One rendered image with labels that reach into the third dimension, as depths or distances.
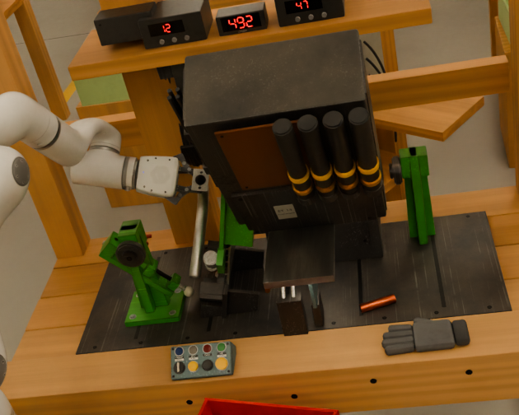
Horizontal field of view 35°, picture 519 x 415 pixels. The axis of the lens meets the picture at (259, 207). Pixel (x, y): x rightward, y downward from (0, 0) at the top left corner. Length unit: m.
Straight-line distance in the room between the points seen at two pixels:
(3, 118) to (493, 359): 1.18
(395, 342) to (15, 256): 2.88
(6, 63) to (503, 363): 1.47
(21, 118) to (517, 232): 1.32
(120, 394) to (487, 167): 2.65
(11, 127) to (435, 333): 1.04
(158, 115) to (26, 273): 2.17
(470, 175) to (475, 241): 1.96
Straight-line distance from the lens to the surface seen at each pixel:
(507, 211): 2.41
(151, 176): 2.07
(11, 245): 4.61
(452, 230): 2.32
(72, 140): 1.93
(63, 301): 2.46
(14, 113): 1.78
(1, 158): 1.67
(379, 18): 2.01
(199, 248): 2.16
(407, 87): 2.32
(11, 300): 4.19
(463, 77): 2.32
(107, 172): 2.07
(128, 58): 2.10
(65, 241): 2.60
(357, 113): 1.55
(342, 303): 2.12
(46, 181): 2.49
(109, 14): 2.15
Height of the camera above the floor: 2.26
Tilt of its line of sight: 32 degrees down
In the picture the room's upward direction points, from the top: 14 degrees counter-clockwise
